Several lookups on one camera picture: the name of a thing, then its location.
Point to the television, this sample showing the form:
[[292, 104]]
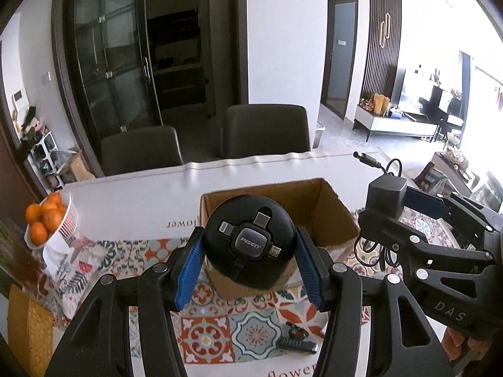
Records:
[[406, 90]]

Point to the dark grey dining chair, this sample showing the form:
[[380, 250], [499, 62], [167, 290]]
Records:
[[265, 131], [141, 151]]

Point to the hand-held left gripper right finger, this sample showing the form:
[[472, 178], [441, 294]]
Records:
[[310, 271]]

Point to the small black clip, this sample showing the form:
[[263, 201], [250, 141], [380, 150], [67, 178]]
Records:
[[295, 330]]

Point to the cardboard box on floor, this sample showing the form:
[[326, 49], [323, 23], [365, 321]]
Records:
[[78, 167]]

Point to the wall intercom panel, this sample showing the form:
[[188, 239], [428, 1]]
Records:
[[17, 97]]

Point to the gold wall ornament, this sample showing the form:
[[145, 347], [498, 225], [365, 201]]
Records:
[[384, 31]]

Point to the floral tissue box cover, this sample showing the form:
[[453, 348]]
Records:
[[66, 271]]

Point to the yellow bags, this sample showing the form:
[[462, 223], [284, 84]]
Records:
[[382, 104]]

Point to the white fruit basket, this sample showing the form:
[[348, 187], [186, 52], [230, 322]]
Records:
[[66, 224]]

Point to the white shoe rack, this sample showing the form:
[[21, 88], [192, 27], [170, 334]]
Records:
[[45, 157]]

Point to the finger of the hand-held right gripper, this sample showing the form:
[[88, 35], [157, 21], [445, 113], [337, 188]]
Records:
[[424, 201], [408, 243]]

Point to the dark slatted wall panel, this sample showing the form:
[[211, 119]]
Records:
[[373, 66]]

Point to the white tablecloth with tile pattern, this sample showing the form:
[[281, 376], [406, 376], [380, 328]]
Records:
[[137, 212]]

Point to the wooden side table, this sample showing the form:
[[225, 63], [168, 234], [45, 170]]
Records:
[[452, 165]]

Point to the dark interior door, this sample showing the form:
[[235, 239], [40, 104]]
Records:
[[340, 55]]

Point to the chair with patterned cushion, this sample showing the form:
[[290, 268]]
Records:
[[430, 176]]

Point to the yellow woven box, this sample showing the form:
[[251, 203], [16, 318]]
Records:
[[29, 333]]

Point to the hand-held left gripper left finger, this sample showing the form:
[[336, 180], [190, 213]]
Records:
[[190, 271]]

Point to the person's right hand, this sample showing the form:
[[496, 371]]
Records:
[[461, 345]]

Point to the glass vase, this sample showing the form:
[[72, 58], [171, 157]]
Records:
[[17, 255]]

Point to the white television cabinet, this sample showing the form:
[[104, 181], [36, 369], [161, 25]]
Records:
[[393, 123]]

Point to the orange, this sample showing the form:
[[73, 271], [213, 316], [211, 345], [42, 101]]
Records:
[[38, 233], [33, 213], [53, 200], [52, 220]]

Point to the dark glass sliding door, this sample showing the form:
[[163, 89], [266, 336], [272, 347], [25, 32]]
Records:
[[118, 47]]

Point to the brown cardboard box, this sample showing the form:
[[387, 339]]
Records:
[[314, 212]]

